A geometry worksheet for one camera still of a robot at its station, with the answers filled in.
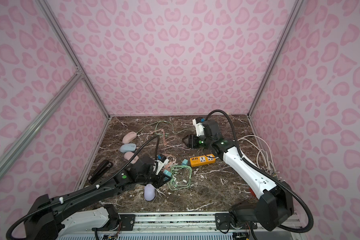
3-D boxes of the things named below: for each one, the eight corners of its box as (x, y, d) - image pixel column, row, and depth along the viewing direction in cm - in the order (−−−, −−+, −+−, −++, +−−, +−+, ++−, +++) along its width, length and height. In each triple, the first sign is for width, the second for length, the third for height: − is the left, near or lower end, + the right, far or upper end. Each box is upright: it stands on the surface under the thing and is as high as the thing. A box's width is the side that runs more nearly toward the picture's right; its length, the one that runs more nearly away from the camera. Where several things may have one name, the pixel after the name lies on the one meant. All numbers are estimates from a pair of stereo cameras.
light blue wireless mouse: (120, 152, 101) (119, 150, 99) (122, 145, 105) (121, 143, 103) (134, 152, 101) (133, 150, 99) (136, 145, 105) (135, 143, 103)
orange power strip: (190, 167, 94) (190, 165, 92) (189, 160, 97) (189, 157, 95) (215, 162, 96) (216, 160, 94) (213, 155, 99) (214, 153, 97)
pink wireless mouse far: (121, 141, 107) (120, 139, 105) (133, 132, 112) (132, 130, 110) (125, 145, 105) (124, 142, 103) (137, 135, 110) (136, 133, 108)
